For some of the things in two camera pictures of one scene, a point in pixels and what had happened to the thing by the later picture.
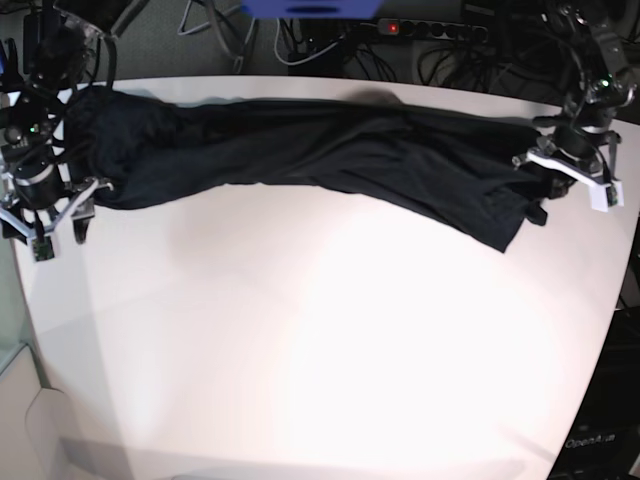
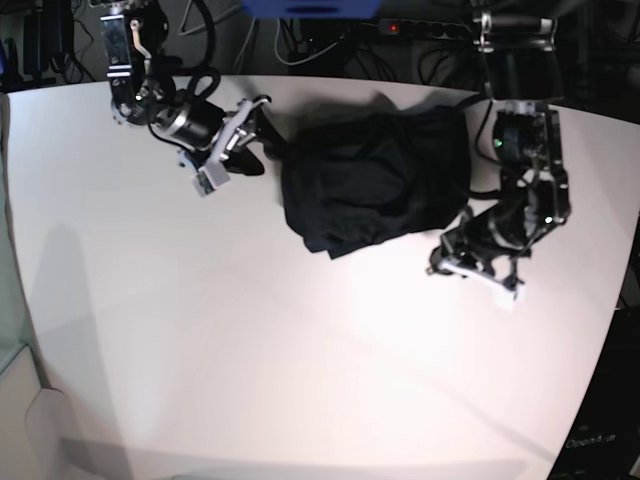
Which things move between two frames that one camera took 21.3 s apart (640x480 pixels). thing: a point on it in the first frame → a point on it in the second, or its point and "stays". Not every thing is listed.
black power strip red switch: (439, 29) stays
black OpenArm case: (603, 441) stays
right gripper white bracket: (555, 183) → (507, 294)
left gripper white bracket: (81, 212) → (215, 172)
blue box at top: (323, 9) stays
